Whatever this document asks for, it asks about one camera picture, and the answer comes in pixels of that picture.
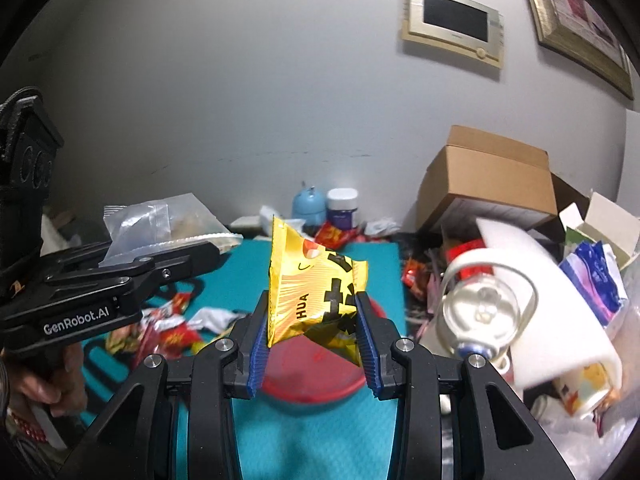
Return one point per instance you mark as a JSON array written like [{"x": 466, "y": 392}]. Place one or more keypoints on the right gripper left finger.
[{"x": 230, "y": 368}]

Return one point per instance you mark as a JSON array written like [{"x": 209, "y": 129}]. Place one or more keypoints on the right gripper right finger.
[{"x": 398, "y": 369}]

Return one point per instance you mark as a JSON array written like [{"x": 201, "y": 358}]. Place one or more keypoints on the green nutrition cereal bag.
[{"x": 125, "y": 339}]

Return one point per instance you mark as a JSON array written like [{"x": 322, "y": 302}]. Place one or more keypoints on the clear zip plastic bag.
[{"x": 155, "y": 226}]

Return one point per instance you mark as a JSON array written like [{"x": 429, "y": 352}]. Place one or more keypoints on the yellow snack packet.
[{"x": 313, "y": 293}]

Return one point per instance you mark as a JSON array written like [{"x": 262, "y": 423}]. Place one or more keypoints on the person's left hand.
[{"x": 62, "y": 389}]

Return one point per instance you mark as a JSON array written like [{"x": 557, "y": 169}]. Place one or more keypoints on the white crumpled wrapper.
[{"x": 213, "y": 320}]

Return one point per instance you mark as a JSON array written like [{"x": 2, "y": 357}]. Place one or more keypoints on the orange red snack packet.
[{"x": 171, "y": 344}]

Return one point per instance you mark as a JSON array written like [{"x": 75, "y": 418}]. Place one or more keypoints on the red plastic basket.
[{"x": 315, "y": 363}]

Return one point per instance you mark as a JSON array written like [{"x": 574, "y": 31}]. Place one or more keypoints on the teal bubble mat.
[{"x": 315, "y": 417}]

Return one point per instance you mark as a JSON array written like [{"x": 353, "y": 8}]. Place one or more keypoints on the small red snack packet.
[{"x": 176, "y": 306}]

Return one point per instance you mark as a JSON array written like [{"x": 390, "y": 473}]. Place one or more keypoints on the white flat device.
[{"x": 246, "y": 223}]

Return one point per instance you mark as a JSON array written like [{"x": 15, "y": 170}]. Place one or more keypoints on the red candy wrapper at back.
[{"x": 333, "y": 238}]

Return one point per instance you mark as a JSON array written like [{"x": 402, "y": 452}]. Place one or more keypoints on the white lid jar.
[{"x": 342, "y": 207}]

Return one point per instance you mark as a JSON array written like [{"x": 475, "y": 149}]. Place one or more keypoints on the white foam sheet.
[{"x": 563, "y": 333}]

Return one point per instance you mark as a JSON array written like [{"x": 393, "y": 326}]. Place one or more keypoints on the blue deer humidifier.
[{"x": 309, "y": 204}]

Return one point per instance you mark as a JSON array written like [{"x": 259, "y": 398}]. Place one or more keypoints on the paper cup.
[{"x": 583, "y": 389}]

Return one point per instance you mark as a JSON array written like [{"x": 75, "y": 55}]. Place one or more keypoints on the brown cardboard box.
[{"x": 481, "y": 174}]

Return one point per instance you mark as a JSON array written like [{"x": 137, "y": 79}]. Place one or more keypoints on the gold framed picture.
[{"x": 574, "y": 29}]

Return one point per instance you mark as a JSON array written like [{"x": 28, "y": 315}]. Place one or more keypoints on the wall intercom panel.
[{"x": 465, "y": 27}]

